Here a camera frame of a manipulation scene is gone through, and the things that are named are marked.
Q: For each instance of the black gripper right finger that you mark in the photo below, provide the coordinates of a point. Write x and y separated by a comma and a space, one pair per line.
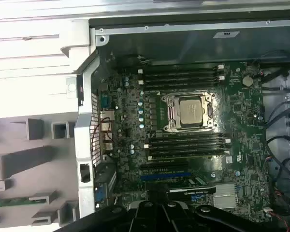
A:
232, 222

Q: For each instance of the black expansion slot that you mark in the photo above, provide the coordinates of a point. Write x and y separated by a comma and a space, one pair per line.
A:
163, 166

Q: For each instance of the green motherboard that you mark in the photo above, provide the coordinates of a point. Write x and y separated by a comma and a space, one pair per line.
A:
244, 157

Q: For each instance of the silver CPU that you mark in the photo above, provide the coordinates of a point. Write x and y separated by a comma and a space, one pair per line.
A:
193, 112

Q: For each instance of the grey parts rack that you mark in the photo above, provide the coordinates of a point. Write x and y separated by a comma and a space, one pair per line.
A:
19, 188

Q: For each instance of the RAM slot white latches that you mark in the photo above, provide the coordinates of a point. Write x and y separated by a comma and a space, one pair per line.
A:
186, 143
186, 154
181, 79
181, 68

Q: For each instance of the blue expansion slot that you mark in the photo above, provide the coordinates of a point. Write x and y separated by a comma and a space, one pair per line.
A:
164, 174

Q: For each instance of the black graphics card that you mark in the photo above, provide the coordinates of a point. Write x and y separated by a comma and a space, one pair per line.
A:
195, 191

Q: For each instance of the silver finned heatsink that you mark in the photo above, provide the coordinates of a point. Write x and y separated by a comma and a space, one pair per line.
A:
224, 195

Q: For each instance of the metal CPU socket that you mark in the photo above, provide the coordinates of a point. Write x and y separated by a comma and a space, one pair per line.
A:
170, 113

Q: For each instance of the green RAM stick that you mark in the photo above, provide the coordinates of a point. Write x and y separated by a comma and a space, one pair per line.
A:
12, 202

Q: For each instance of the open black PC case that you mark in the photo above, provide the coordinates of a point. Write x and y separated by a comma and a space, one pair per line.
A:
87, 120

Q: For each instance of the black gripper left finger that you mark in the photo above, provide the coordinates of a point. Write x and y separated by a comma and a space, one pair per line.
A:
99, 220

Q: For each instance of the white label sticker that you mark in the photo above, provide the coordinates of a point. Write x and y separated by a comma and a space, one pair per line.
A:
226, 34

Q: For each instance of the round coin battery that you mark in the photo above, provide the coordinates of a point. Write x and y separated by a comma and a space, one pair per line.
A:
247, 81

